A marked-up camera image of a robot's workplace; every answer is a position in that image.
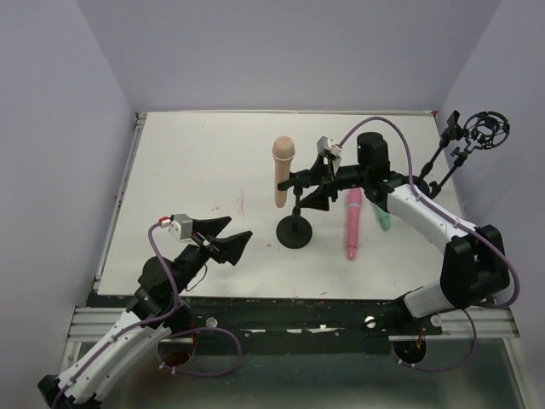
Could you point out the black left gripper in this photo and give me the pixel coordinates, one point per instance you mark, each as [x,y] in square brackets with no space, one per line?
[205,244]

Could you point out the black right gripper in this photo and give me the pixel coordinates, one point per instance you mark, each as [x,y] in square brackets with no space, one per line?
[330,183]

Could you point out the pink microphone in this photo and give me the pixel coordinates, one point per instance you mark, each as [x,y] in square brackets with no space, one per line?
[354,203]

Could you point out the black round-base clip stand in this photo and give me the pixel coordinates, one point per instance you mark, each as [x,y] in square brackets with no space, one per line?
[295,231]

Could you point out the peach microphone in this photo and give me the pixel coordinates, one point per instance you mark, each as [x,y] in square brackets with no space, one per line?
[283,152]

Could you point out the black tripod shock-mount stand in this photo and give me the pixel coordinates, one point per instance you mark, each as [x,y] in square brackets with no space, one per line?
[483,131]

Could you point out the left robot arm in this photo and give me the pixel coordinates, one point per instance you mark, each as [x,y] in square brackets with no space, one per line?
[154,312]

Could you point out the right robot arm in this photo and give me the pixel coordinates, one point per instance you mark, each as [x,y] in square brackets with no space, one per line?
[474,266]

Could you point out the teal microphone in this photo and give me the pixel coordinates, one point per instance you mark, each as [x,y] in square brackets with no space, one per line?
[382,217]

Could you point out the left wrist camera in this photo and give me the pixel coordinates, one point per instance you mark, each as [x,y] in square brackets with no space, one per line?
[179,226]

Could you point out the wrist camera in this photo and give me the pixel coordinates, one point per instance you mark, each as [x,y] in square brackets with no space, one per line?
[179,226]
[328,148]

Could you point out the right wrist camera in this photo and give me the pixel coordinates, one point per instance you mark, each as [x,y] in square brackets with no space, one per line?
[328,148]

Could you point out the black front mounting rail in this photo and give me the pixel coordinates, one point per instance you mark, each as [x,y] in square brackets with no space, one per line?
[281,326]

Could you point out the aluminium extrusion frame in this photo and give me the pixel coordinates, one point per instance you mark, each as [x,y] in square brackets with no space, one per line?
[214,164]

